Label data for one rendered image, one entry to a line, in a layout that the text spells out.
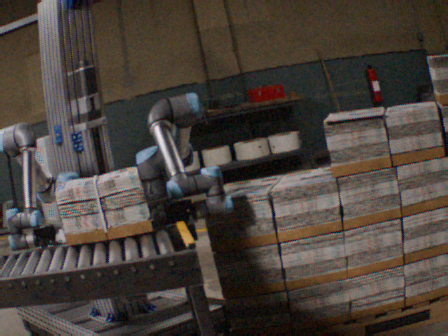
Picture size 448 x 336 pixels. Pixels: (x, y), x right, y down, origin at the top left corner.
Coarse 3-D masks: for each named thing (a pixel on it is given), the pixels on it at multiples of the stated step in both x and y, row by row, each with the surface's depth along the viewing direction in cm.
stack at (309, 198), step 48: (240, 192) 325; (288, 192) 312; (336, 192) 308; (384, 192) 302; (432, 192) 296; (336, 240) 310; (384, 240) 304; (432, 240) 298; (336, 288) 314; (384, 288) 308; (432, 288) 302
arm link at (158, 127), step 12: (156, 108) 323; (168, 108) 324; (156, 120) 320; (168, 120) 323; (156, 132) 319; (168, 132) 318; (156, 144) 318; (168, 144) 314; (168, 156) 311; (168, 168) 309; (180, 168) 308; (180, 180) 304; (192, 180) 305; (168, 192) 306; (180, 192) 303; (192, 192) 305
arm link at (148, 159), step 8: (144, 152) 359; (152, 152) 359; (144, 160) 359; (152, 160) 359; (160, 160) 360; (144, 168) 359; (152, 168) 359; (160, 168) 361; (144, 176) 360; (152, 176) 360
